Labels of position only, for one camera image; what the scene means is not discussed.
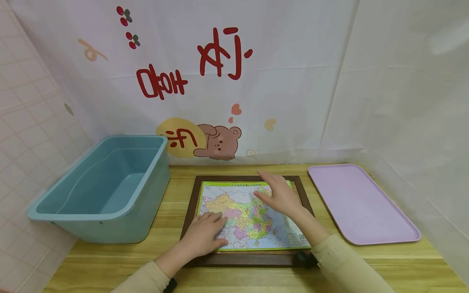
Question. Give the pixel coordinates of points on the person's right hand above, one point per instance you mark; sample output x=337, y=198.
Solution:
x=284, y=199

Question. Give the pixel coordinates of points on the person's left hand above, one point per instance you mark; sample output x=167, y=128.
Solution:
x=203, y=238

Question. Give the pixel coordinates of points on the person's left thumb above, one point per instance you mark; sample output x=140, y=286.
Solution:
x=222, y=243

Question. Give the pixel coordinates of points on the person's right index finger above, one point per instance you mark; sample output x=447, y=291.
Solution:
x=267, y=176

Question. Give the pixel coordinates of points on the person's right thumb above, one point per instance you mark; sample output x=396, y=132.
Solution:
x=262, y=195

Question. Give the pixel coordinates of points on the person's left fingers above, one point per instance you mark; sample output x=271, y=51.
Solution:
x=214, y=220

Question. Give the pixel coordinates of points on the person's right forearm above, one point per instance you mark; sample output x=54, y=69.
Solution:
x=340, y=264

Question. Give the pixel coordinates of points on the person's left forearm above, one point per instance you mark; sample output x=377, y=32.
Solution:
x=157, y=272

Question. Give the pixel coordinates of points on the dark brown framed board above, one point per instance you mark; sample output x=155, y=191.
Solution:
x=190, y=211

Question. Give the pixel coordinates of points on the colourful map puzzle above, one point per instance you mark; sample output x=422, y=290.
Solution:
x=249, y=219

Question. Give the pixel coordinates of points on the black wrist band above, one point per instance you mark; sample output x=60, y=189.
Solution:
x=170, y=285

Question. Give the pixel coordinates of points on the pink plastic tray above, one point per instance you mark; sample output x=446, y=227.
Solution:
x=361, y=203

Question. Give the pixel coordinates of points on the blue plastic tub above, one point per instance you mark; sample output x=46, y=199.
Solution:
x=91, y=228

